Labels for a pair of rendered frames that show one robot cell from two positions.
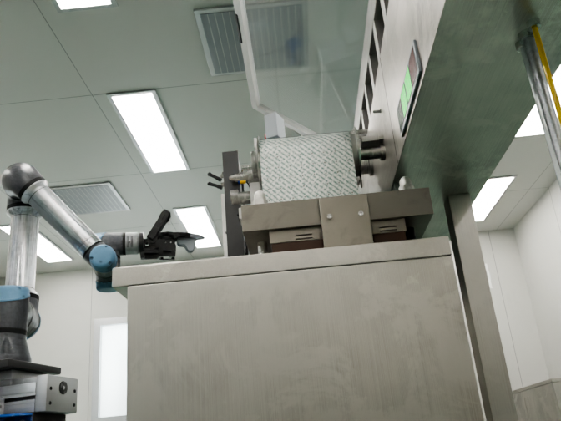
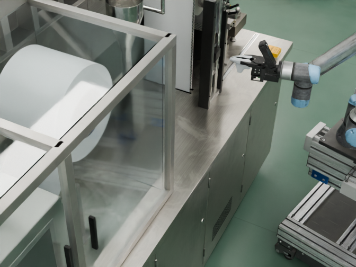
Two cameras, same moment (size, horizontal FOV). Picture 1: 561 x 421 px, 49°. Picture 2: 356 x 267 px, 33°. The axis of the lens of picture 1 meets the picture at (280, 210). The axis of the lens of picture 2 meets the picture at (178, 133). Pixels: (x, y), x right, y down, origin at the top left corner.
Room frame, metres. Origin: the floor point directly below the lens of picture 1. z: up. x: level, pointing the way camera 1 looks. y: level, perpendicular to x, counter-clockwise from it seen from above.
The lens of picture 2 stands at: (3.88, 0.93, 2.56)
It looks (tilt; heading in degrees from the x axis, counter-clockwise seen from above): 40 degrees down; 205
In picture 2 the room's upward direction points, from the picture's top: 1 degrees clockwise
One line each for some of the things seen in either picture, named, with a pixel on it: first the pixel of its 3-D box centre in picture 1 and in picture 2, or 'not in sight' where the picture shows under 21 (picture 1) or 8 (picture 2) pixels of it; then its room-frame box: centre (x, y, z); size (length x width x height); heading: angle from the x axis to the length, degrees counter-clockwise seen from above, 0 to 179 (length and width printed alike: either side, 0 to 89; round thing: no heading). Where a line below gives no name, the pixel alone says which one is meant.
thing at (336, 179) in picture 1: (310, 199); not in sight; (1.40, -0.08, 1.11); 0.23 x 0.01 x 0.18; 89
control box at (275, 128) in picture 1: (273, 129); not in sight; (2.02, 0.00, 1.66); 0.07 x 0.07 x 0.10; 65
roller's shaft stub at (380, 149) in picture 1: (371, 153); not in sight; (1.46, -0.25, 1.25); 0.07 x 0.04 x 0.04; 89
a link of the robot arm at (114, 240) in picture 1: (108, 245); (305, 73); (1.88, 0.57, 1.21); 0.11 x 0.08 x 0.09; 101
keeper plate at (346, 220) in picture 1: (346, 222); not in sight; (1.19, -0.13, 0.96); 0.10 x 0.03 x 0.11; 89
